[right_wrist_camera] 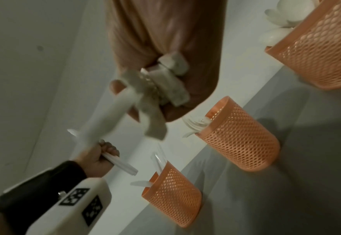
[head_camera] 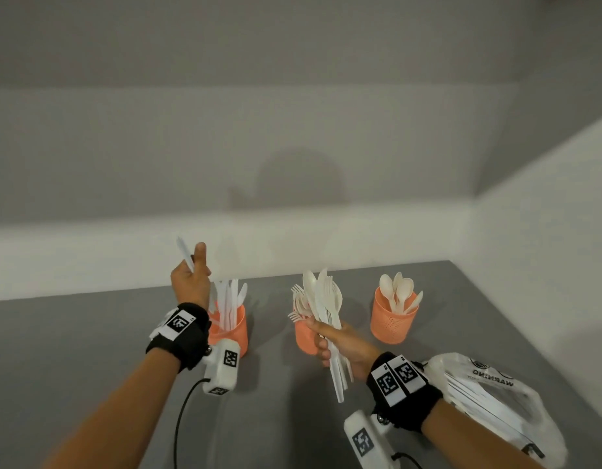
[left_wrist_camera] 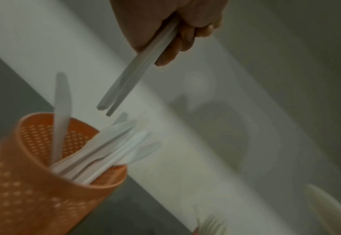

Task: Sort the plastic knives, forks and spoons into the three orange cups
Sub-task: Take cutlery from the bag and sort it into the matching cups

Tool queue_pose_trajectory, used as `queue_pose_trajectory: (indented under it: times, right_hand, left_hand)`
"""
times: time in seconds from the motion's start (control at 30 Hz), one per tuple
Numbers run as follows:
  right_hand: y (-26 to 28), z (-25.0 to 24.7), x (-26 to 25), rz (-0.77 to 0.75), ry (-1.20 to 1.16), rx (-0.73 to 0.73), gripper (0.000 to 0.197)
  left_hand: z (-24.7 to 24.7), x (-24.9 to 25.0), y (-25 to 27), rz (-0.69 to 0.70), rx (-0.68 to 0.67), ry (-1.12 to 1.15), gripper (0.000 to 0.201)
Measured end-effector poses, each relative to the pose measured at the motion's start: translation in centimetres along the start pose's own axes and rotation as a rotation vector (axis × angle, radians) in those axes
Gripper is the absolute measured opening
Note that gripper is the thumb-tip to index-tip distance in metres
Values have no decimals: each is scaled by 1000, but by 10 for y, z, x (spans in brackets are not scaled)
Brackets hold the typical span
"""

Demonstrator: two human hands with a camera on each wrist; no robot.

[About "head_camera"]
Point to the white plastic knife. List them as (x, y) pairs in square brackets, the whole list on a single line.
[(242, 294), (185, 252)]

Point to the bunch of white plastic cutlery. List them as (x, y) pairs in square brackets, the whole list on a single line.
[(325, 297)]

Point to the orange mesh cup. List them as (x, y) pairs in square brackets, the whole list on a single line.
[(238, 332), (391, 329), (306, 342)]

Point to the bunch of white plastic spoons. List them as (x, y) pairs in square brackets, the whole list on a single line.
[(404, 288)]

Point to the bunch of white plastic knives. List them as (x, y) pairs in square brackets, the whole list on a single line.
[(223, 302)]

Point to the person's right forearm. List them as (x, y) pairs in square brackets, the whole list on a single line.
[(472, 439)]

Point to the person's left hand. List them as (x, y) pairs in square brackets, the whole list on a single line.
[(191, 285)]

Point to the bunch of white plastic forks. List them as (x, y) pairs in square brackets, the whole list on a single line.
[(301, 305)]

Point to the clear plastic zip bag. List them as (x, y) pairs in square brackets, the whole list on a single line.
[(545, 424)]

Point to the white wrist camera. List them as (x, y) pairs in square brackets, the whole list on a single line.
[(369, 444)]

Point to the person's left forearm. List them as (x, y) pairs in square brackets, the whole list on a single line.
[(115, 415)]

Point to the person's right hand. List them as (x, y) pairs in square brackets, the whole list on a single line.
[(352, 346)]

